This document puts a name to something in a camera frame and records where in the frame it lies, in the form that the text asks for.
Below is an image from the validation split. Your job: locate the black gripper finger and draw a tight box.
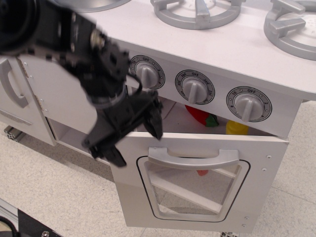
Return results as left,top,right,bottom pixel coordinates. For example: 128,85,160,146
144,109,163,140
101,146,126,167

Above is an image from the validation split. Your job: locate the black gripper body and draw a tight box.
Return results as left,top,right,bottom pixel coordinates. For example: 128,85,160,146
82,90,162,158

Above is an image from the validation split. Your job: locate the silver oven door handle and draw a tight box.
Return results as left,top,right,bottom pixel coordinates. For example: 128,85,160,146
148,147,239,170

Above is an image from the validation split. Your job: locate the white oven door with window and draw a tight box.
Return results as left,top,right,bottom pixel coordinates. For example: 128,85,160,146
111,132,288,233

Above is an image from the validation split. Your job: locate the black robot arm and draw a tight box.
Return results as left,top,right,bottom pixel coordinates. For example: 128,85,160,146
0,0,163,167

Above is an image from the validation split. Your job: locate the left grey stove knob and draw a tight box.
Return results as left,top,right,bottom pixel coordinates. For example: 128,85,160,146
130,55,165,89

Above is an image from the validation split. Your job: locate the grey stove knob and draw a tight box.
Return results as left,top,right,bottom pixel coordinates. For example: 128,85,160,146
130,55,165,89
175,70,215,105
226,86,272,122

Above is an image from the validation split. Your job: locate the red toy pepper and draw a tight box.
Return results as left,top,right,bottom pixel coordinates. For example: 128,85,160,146
185,105,219,127

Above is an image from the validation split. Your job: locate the middle grey stove knob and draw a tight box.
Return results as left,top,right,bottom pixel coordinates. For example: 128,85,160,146
175,70,215,105

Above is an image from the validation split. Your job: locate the white middle cabinet door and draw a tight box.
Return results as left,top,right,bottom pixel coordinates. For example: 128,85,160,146
19,55,97,134

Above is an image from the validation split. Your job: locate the white cabinet door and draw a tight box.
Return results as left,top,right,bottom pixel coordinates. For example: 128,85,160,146
19,55,97,134
0,56,56,146

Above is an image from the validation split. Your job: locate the orange red toy food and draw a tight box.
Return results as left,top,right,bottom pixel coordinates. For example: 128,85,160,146
197,170,208,176

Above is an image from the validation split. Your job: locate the yellow toy bottle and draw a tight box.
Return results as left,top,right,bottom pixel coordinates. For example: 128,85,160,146
226,120,249,135

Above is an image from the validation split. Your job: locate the white left cabinet door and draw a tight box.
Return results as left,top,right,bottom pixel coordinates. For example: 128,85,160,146
0,56,56,146

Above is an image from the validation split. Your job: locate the right grey stove knob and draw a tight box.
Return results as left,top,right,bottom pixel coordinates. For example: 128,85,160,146
226,86,272,122

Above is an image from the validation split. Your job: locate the middle silver burner grate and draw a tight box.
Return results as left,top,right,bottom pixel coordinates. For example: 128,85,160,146
150,0,245,30

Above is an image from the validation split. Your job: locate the silver burner grate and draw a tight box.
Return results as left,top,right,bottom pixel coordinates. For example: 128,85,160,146
150,0,245,30
264,0,316,61

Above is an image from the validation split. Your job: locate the right silver burner grate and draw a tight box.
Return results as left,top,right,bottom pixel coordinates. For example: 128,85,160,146
264,0,316,61

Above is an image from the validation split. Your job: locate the aluminium frame rail left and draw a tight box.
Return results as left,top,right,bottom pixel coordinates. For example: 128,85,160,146
4,126,25,142

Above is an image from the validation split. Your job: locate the aluminium frame rail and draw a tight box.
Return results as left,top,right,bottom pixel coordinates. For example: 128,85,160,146
4,126,25,142
220,232,239,237

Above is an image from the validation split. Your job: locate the silver left cabinet handle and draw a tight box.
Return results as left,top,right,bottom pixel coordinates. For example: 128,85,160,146
0,59,28,109

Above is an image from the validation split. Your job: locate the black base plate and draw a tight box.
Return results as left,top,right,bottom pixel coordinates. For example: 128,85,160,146
18,209,61,237

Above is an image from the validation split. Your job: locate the black cable on base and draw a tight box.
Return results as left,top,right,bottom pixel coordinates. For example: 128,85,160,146
0,215,20,237

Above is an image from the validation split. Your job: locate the aluminium frame rail right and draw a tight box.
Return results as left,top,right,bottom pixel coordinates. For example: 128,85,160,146
220,232,239,237

